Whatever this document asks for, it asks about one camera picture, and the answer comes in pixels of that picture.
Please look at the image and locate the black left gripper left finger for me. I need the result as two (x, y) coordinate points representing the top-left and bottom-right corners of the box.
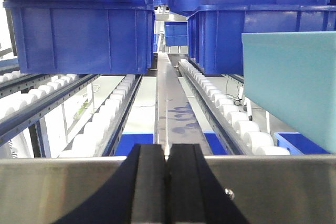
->
(56, 144), (165, 223)

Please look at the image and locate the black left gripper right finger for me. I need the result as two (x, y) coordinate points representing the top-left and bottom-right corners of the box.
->
(166, 144), (248, 223)

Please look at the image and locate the light teal plastic bin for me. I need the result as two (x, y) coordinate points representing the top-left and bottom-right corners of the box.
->
(242, 31), (335, 153)

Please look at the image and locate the steel shelf front beam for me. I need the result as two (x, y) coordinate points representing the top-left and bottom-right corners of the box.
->
(1, 155), (335, 223)

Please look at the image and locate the lower blue bin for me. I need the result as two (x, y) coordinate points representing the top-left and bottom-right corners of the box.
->
(114, 133), (154, 156)

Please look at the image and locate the white roller track centre-left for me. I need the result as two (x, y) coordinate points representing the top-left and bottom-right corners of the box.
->
(59, 74), (142, 158)

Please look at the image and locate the white roller track left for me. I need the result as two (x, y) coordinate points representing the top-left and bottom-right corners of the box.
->
(1, 74), (99, 145)

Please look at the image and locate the distant blue bin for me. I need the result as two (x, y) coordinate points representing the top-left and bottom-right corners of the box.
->
(164, 22), (187, 46)

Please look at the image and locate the dark blue bin right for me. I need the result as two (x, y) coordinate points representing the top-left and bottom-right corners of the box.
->
(188, 4), (335, 75)

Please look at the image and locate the dark blue bin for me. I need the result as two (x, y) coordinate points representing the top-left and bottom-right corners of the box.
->
(3, 1), (154, 74)
(188, 4), (335, 75)

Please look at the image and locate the dark blue bin left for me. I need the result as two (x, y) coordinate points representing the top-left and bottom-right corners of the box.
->
(3, 1), (154, 74)

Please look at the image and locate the steel centre divider rail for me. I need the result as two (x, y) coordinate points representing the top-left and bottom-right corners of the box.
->
(155, 52), (212, 156)

